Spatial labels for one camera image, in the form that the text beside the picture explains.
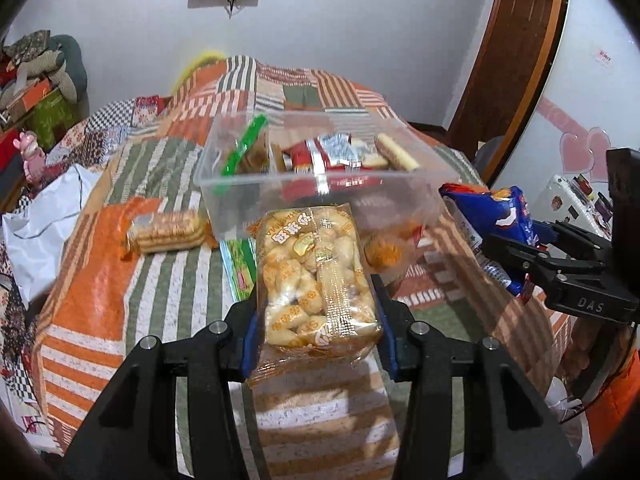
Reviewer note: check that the brown cake packet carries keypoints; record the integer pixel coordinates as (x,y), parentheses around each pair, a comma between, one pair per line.
(252,157)

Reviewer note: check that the golden biscuit stack packet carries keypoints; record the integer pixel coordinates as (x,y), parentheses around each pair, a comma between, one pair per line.
(167,230)

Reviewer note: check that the wooden door frame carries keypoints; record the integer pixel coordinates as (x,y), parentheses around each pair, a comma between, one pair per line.
(515,60)

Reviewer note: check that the green flat packet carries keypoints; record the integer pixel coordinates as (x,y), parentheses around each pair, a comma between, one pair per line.
(242,270)

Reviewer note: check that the red stick packet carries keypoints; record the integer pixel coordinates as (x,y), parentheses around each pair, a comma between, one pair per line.
(300,157)

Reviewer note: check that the pink paper label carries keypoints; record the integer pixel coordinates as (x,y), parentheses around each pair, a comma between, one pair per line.
(604,57)

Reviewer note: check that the clear plastic container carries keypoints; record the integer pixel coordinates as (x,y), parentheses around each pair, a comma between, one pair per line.
(320,195)

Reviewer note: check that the silver foil snack packet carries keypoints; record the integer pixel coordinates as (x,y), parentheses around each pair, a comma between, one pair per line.
(342,150)

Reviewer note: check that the red box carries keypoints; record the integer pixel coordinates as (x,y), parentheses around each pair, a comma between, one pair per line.
(10,152)

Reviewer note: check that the orange snack packet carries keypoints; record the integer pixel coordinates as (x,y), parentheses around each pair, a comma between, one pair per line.
(387,252)

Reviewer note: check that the pink toy rabbit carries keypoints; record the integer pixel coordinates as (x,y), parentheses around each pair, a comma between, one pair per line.
(32,157)

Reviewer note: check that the teal cushion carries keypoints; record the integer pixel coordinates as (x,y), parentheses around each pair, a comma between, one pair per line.
(75,60)

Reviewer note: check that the patchwork striped blanket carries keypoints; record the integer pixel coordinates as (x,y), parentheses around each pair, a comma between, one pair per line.
(165,310)

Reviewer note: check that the tan cracker packet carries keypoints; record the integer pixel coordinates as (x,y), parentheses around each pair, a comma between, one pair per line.
(310,280)

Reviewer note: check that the white appliance with stickers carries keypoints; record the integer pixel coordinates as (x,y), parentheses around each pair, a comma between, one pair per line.
(565,195)

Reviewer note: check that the patterned folded cloth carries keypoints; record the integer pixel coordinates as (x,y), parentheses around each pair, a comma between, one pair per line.
(27,45)

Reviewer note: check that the long cream biscuit packet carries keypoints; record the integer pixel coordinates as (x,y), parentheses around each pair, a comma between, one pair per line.
(397,152)

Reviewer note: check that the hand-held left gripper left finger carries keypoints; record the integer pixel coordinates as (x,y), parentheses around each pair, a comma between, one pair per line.
(248,350)

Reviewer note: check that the white wardrobe door pink hearts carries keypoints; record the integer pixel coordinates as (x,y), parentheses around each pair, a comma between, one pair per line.
(595,15)

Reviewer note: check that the orange cardboard box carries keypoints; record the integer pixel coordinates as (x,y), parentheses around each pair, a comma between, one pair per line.
(27,97)

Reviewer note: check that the blue snack bag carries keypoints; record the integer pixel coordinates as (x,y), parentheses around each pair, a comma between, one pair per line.
(505,215)

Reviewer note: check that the grey object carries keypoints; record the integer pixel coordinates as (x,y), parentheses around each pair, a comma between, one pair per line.
(487,157)

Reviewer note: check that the white plastic bag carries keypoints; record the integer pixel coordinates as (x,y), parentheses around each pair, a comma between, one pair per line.
(45,220)

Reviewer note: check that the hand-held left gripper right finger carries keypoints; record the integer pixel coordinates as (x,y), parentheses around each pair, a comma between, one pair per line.
(395,355)

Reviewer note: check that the green stick packet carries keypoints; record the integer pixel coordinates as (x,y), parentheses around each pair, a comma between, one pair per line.
(245,145)

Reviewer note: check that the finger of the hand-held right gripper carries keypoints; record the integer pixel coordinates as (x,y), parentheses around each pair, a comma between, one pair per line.
(515,255)
(542,232)

